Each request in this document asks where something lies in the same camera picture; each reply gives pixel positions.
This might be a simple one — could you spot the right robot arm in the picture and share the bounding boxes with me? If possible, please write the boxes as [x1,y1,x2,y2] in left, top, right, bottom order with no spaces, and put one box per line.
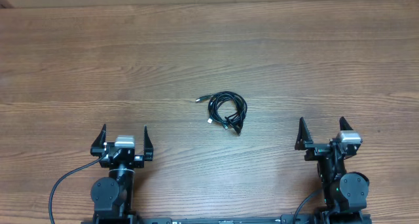
[292,117,372,223]

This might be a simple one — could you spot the black USB cable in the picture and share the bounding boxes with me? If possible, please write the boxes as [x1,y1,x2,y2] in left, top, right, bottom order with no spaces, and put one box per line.
[195,90,248,136]

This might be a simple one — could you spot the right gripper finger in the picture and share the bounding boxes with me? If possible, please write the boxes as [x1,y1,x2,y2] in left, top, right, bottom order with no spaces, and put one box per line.
[295,117,314,150]
[339,117,353,131]

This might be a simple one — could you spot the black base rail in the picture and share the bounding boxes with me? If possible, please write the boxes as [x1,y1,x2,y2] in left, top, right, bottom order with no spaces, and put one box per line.
[80,213,373,224]

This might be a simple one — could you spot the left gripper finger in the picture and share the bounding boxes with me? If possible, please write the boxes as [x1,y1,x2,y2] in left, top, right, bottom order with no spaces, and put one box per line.
[90,124,106,157]
[143,126,154,161]

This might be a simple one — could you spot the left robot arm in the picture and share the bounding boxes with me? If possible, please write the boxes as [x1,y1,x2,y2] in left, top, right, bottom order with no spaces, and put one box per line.
[90,126,154,224]

